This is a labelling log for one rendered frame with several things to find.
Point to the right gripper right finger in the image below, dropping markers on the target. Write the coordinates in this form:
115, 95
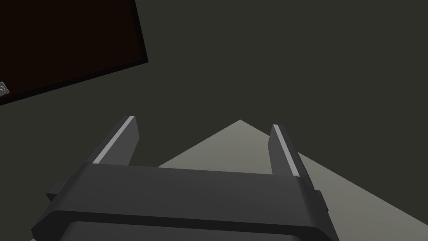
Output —
283, 151

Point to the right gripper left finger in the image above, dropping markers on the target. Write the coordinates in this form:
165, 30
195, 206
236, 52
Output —
121, 143

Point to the dark brown door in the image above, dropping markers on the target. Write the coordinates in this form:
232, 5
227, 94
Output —
67, 43

